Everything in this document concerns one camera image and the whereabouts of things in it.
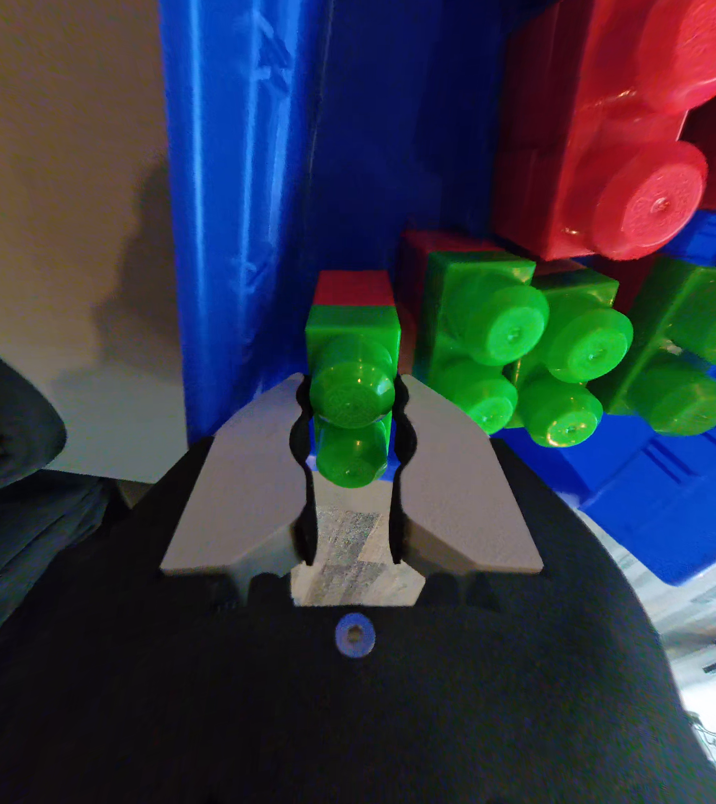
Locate blue bin with white label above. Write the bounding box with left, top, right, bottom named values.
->
left=157, top=0, right=716, bottom=586

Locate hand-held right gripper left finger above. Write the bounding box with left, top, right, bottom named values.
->
left=160, top=372, right=312, bottom=576

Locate red two-stud mega block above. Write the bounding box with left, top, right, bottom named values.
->
left=493, top=0, right=716, bottom=263

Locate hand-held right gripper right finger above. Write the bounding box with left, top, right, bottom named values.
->
left=390, top=374, right=545, bottom=576

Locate green two-stud mega block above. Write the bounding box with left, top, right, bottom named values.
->
left=426, top=250, right=551, bottom=436
left=608, top=250, right=716, bottom=438

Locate person's patterned garment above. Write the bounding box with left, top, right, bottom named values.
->
left=289, top=502, right=429, bottom=608

